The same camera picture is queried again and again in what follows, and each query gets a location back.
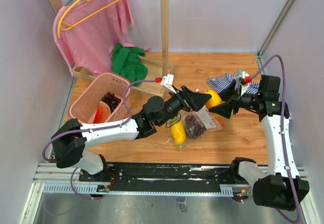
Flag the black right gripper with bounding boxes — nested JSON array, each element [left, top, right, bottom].
[[209, 79, 262, 118]]

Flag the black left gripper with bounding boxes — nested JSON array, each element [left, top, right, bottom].
[[157, 86, 212, 127]]

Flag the orange yellow fake mango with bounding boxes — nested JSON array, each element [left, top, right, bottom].
[[204, 90, 223, 109]]

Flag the dark purple fake grapes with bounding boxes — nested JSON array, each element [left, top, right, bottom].
[[185, 115, 207, 139]]

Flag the clear zip top bag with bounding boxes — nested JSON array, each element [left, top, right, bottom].
[[166, 90, 225, 148]]

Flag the yellow fake lemon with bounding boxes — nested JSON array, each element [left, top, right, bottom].
[[170, 122, 186, 146]]

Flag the red fake grape bunch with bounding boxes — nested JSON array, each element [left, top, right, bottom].
[[101, 92, 121, 113]]

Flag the fake watermelon slice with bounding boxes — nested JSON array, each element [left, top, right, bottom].
[[93, 101, 111, 124]]

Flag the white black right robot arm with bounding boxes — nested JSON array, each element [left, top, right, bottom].
[[209, 75, 309, 211]]

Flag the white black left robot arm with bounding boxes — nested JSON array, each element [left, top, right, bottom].
[[51, 86, 211, 182]]

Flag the green fake round fruit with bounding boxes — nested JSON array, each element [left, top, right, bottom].
[[169, 116, 179, 123]]

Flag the blue white striped cloth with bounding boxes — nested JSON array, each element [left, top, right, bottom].
[[207, 73, 282, 121]]

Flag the green cloth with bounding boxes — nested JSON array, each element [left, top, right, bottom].
[[111, 43, 148, 82]]

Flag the pink plastic basket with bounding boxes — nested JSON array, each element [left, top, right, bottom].
[[68, 73, 132, 123]]

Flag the pink shirt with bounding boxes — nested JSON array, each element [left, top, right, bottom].
[[53, 14, 135, 75]]

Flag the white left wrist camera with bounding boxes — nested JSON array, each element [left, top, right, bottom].
[[160, 74, 177, 94]]

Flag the aluminium frame post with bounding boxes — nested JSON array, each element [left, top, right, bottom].
[[257, 0, 296, 57]]

